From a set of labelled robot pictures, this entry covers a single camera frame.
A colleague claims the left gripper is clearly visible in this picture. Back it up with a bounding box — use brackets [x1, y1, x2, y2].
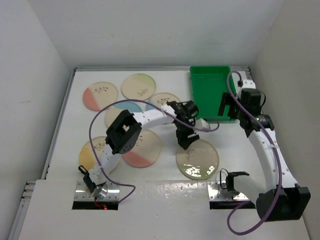
[173, 118, 199, 149]

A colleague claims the pale green cream plate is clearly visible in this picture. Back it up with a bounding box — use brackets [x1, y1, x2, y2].
[176, 139, 220, 180]

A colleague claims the pink cream plate front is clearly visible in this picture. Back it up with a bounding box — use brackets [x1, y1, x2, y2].
[122, 130, 162, 168]

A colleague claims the pink cream plate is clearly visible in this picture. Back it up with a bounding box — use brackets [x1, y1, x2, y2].
[82, 81, 118, 112]
[122, 130, 162, 168]

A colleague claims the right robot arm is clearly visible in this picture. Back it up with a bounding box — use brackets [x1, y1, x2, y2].
[218, 79, 311, 222]

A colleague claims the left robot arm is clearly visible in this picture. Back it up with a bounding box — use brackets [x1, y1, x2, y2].
[78, 100, 200, 199]

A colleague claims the green plastic bin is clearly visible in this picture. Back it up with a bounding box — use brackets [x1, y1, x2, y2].
[189, 66, 231, 123]

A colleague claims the blue cream plate right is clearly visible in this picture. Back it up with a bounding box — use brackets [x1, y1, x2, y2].
[147, 92, 181, 107]

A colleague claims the blue cream plate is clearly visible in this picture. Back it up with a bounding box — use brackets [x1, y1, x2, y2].
[147, 92, 181, 107]
[104, 101, 142, 128]

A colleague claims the green cream plate rear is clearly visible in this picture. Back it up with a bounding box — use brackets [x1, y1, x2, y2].
[121, 73, 157, 101]

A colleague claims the blue cream plate centre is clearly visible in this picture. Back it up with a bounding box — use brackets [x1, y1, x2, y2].
[104, 101, 142, 128]

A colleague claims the pink cream plate rear left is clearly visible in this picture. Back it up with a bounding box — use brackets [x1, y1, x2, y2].
[82, 81, 118, 112]

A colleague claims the yellow cream plate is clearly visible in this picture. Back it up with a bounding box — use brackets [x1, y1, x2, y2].
[78, 136, 121, 175]

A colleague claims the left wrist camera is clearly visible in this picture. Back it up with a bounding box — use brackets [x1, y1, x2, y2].
[194, 118, 211, 130]

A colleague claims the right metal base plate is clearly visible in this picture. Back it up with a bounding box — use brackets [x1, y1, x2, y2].
[207, 180, 249, 202]

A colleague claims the metal base plate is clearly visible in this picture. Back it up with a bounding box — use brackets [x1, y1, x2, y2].
[73, 181, 120, 202]
[207, 180, 249, 202]

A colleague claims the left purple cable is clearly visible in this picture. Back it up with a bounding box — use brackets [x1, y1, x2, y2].
[88, 99, 221, 204]

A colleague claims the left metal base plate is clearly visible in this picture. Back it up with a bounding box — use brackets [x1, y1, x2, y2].
[73, 181, 120, 202]

